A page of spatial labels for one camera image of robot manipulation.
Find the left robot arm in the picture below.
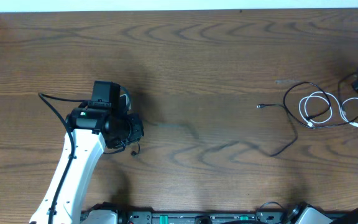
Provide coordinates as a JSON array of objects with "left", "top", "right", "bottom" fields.
[{"left": 29, "top": 81, "right": 144, "bottom": 223}]

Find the white usb cable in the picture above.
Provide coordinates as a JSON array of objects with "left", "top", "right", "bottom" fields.
[{"left": 298, "top": 90, "right": 358, "bottom": 129}]

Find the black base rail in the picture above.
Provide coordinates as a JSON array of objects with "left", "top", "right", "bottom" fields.
[{"left": 81, "top": 200, "right": 358, "bottom": 224}]

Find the black usb cable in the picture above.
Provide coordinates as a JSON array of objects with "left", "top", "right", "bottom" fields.
[{"left": 131, "top": 71, "right": 358, "bottom": 158}]

